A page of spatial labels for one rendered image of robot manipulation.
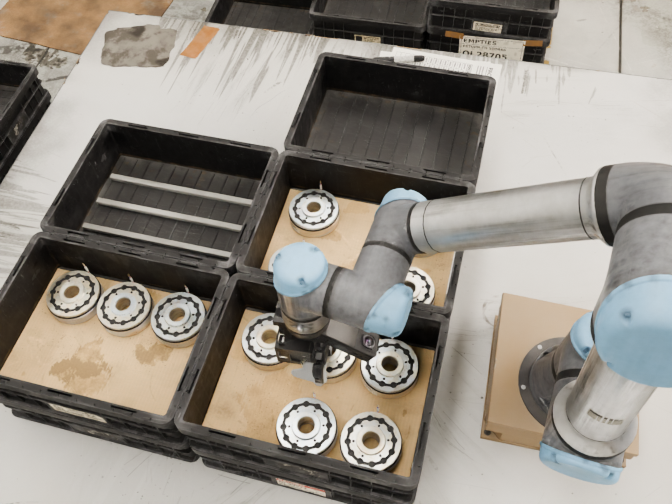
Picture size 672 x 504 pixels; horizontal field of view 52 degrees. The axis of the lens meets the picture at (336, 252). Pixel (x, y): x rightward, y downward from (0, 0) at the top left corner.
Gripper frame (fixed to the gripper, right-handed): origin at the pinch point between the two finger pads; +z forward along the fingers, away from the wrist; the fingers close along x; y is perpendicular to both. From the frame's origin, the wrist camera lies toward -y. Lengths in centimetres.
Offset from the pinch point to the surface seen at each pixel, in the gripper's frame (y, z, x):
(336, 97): 11, 2, -69
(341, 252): 2.0, 1.9, -26.1
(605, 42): -77, 84, -199
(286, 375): 7.2, 2.0, 1.5
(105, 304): 43.5, -1.2, -5.7
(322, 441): -1.8, -0.9, 13.1
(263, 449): 6.2, -7.9, 18.1
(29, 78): 117, 36, -98
